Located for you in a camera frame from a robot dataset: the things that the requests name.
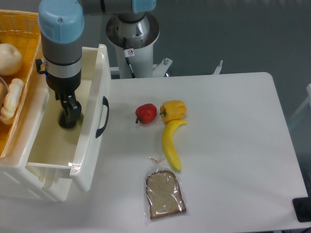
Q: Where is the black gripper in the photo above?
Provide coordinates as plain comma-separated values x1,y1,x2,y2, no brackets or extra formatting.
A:
35,58,83,122

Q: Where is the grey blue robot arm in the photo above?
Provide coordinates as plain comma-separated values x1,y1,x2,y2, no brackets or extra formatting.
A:
36,0,159,124

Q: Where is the white open upper drawer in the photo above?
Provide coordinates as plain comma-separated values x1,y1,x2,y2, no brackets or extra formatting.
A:
31,44,111,192

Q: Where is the white plastic drawer cabinet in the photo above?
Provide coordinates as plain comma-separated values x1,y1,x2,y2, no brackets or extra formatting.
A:
0,34,71,201

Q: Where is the long twisted bread roll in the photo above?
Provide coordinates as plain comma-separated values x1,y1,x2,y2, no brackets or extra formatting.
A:
0,78,24,124

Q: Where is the round white bun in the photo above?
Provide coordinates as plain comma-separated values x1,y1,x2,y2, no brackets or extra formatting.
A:
0,43,22,76

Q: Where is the red bell pepper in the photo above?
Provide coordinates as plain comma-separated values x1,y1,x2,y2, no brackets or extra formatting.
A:
135,103,157,124

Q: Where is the yellow woven basket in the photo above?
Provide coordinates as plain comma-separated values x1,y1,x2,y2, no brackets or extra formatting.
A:
0,9,42,164

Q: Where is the yellow banana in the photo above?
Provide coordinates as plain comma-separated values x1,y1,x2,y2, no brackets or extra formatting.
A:
161,119,187,172

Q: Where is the yellow bell pepper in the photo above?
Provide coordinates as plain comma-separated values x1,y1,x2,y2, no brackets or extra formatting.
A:
159,100,187,124

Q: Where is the bagged bread slice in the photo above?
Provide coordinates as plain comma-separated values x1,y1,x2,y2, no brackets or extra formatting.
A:
144,155,190,225

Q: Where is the black device at edge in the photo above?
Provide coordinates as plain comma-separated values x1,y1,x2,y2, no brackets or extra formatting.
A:
292,197,311,222

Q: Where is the black drawer handle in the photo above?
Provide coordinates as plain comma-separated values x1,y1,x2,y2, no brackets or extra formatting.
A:
95,96,110,138

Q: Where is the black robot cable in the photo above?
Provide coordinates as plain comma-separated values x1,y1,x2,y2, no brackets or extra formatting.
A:
122,37,137,79

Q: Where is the white table mounting bracket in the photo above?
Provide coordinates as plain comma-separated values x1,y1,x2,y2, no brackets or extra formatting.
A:
153,58,173,78

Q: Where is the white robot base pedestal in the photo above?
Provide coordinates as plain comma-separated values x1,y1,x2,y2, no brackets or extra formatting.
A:
106,12,160,79

